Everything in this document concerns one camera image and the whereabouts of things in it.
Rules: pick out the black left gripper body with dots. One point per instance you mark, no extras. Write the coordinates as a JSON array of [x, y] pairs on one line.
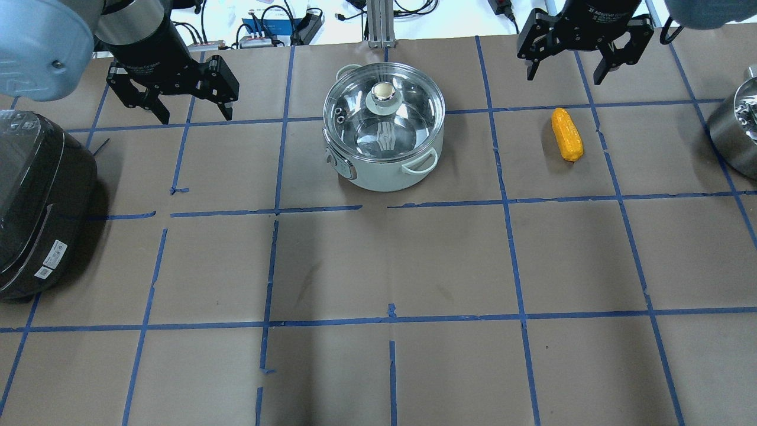
[[151, 46]]

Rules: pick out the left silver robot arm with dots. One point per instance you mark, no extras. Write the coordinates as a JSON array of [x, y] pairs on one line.
[[46, 46]]

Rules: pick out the yellow corn cob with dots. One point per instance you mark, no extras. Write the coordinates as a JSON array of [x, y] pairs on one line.
[[569, 141]]

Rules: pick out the aluminium frame post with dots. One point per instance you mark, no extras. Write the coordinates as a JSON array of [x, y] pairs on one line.
[[380, 25]]

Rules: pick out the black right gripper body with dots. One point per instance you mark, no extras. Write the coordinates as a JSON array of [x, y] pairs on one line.
[[597, 16]]

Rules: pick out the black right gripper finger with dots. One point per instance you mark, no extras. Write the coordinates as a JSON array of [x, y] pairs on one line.
[[537, 50], [613, 58]]

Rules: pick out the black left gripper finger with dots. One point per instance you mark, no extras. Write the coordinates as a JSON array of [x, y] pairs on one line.
[[225, 99], [149, 100]]

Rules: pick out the steel steamer pot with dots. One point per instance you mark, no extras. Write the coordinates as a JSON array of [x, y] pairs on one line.
[[732, 126]]

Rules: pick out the glass pot lid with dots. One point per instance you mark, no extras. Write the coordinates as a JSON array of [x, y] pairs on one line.
[[383, 112]]

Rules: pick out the black rice cooker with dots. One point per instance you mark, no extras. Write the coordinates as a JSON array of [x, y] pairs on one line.
[[47, 178]]

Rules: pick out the grey usb hub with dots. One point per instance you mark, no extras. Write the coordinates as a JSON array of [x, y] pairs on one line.
[[208, 46], [253, 41]]

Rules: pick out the pale green electric pot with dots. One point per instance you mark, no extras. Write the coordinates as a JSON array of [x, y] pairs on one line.
[[384, 177]]

